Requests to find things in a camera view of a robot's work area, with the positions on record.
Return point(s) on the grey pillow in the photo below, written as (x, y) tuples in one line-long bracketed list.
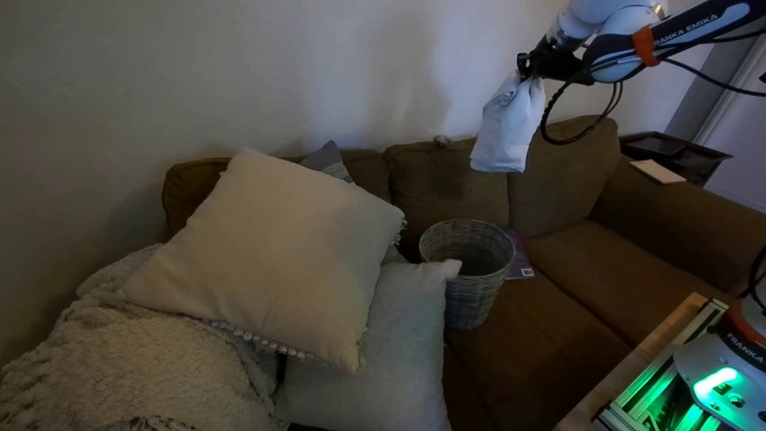
[(327, 158)]

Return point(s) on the white paper sheet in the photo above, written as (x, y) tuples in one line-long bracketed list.
[(659, 170)]

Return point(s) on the grey wicker basket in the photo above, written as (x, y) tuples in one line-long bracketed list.
[(471, 302)]

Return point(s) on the wooden cart with metal rail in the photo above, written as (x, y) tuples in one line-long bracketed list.
[(637, 367)]

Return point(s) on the blue book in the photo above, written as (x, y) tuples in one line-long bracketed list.
[(522, 264)]

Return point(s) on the cream knitted blanket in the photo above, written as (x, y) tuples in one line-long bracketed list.
[(121, 367)]

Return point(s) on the black side table tray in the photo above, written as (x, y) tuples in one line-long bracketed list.
[(673, 152)]

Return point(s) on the large cream square pillow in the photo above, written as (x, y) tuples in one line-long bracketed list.
[(271, 255)]

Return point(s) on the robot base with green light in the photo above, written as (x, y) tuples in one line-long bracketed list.
[(722, 385)]

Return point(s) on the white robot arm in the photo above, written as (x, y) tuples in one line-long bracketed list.
[(637, 36)]

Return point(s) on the white cloth towel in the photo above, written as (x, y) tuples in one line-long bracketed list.
[(507, 128)]

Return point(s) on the white square pillow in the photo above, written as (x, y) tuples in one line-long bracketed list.
[(398, 359)]

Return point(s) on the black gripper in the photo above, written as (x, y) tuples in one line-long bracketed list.
[(564, 62)]

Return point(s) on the brown fabric couch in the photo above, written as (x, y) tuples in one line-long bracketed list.
[(575, 319)]

